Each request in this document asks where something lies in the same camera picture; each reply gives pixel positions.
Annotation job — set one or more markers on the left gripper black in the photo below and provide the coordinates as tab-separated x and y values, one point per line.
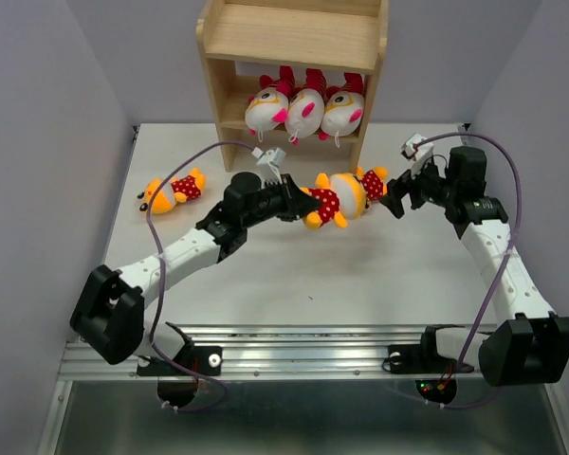
298	202

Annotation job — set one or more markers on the white pink plush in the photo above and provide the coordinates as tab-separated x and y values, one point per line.
268	108
306	108
344	108

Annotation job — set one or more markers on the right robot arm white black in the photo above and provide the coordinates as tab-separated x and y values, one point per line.
530	344

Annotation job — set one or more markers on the orange plush facing up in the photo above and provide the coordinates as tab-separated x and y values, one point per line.
374	182

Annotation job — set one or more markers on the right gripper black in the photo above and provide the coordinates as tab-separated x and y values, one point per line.
398	187

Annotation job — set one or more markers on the wooden shelf unit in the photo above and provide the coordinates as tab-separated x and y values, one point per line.
341	36

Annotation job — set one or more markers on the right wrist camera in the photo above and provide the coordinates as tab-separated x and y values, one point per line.
417	151

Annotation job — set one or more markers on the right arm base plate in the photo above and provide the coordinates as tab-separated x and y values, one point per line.
419	359

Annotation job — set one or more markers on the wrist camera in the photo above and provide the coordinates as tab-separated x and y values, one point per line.
417	151
268	164

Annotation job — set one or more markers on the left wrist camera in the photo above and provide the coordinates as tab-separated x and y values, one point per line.
268	164

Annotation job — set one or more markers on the aluminium mounting rail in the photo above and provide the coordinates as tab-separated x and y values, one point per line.
306	352

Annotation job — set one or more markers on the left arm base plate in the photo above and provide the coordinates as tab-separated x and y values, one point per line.
206	360

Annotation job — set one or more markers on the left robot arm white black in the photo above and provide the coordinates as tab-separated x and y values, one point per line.
110	312

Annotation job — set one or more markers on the orange plush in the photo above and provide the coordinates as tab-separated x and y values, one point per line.
342	198
178	191

